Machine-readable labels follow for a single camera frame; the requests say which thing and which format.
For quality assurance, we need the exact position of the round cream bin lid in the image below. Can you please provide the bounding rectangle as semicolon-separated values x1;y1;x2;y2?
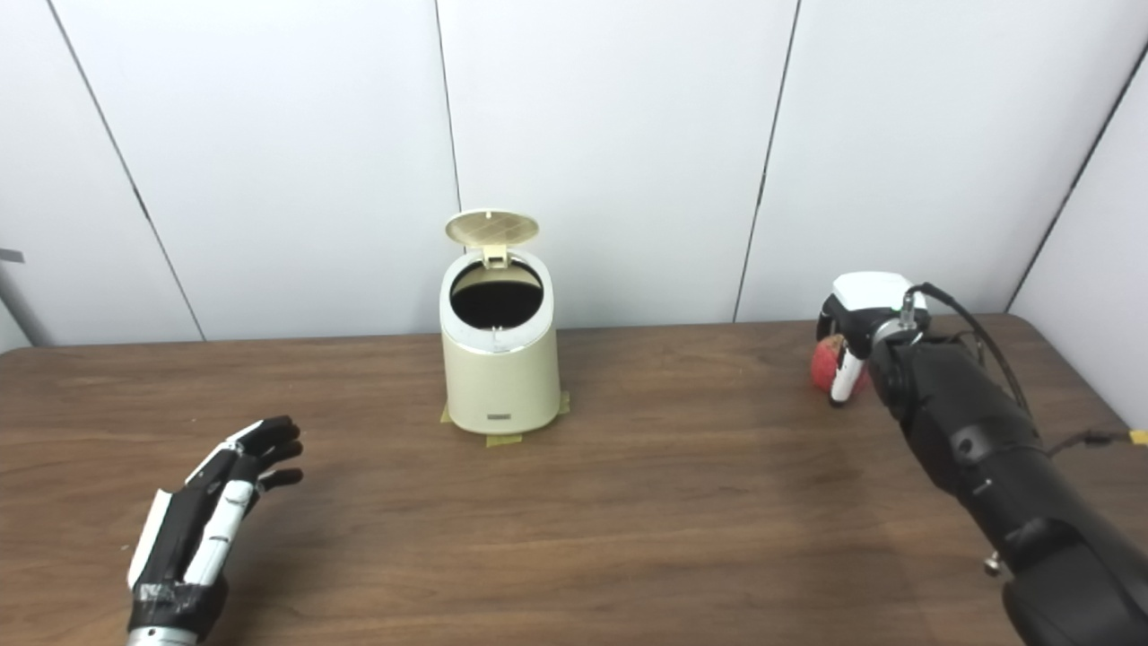
445;209;541;269

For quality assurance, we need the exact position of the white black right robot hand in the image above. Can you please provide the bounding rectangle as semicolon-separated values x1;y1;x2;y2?
816;272;930;407

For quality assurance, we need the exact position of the red apple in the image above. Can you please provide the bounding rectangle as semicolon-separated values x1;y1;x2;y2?
811;335;871;398

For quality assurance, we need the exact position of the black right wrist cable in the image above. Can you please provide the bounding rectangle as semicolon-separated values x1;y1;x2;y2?
913;283;1133;458

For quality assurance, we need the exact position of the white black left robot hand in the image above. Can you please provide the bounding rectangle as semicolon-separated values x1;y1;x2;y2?
126;415;304;642

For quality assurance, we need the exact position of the cream-colored bin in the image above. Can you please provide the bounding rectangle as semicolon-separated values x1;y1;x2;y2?
439;209;562;436

